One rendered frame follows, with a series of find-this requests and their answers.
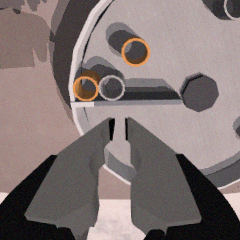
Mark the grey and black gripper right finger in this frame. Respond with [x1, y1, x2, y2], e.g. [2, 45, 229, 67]
[125, 117, 240, 240]

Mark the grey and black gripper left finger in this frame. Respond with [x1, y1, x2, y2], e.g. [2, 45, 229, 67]
[0, 117, 115, 240]

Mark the grey round turntable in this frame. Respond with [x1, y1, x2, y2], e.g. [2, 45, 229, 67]
[69, 0, 240, 189]

